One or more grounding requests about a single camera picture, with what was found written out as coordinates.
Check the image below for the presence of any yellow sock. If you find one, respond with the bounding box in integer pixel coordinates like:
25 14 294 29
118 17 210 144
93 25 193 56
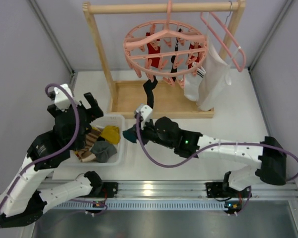
100 125 121 145

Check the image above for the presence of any purple cable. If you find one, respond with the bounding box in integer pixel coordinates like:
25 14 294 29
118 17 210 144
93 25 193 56
135 113 298 216
0 83 107 229

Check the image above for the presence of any black striped sock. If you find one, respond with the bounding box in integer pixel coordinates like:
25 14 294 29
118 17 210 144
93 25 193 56
170 38 179 82

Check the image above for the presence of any white cloth garment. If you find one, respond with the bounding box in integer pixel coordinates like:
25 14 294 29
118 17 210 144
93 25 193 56
197 37 231 111

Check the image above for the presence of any dark teal sock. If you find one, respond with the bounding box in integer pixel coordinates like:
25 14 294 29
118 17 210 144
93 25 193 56
123 125 138 144

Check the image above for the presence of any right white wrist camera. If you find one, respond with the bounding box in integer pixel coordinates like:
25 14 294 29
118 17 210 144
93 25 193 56
134 104 153 122

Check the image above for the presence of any grey sock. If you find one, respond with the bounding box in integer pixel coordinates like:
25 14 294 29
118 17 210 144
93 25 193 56
90 141 117 163

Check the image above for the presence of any white slotted cable duct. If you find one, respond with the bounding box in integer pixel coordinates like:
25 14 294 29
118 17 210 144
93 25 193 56
39 200 239 211

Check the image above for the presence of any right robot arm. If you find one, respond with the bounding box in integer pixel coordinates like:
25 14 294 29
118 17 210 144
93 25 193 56
136 117 287 193

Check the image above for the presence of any pink round clip hanger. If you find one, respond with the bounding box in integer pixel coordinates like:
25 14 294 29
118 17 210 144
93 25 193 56
123 1 208 88

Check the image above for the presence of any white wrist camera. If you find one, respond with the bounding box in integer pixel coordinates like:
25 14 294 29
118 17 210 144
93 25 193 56
134 104 153 122
49 84 81 112

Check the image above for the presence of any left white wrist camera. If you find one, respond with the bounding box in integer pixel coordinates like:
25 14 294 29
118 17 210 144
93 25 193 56
49 84 81 112

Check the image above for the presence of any brown striped sock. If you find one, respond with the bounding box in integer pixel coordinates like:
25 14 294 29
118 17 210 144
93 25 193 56
74 127 101 163

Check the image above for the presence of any white sock with stripes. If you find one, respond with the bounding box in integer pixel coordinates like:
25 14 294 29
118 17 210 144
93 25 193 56
184 66 206 102

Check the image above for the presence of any wooden clothes rack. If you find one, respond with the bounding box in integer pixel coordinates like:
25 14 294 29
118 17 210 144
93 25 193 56
82 0 246 119

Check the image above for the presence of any pink wire clothes hanger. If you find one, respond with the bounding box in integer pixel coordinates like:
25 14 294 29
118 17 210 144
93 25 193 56
200 2 247 73

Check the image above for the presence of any right red sock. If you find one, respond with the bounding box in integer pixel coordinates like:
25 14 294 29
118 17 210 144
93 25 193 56
188 42 201 69

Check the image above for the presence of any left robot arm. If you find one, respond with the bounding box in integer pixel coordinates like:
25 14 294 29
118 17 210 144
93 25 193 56
0 92 104 228

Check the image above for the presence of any white plastic basket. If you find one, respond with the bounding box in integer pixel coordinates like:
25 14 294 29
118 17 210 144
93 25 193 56
62 114 125 167

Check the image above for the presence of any red sock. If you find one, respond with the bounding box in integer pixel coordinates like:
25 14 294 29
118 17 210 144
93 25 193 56
188 42 201 69
147 39 161 68

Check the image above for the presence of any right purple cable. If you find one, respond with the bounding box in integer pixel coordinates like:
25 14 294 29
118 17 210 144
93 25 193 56
135 113 298 216

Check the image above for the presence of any aluminium mounting rail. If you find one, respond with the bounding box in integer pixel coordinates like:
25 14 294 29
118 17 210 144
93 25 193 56
29 179 298 199

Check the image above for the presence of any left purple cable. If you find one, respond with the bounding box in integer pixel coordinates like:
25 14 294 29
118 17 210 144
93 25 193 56
0 83 107 229

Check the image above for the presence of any left red sock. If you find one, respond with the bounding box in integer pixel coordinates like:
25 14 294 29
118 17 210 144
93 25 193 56
147 39 161 68

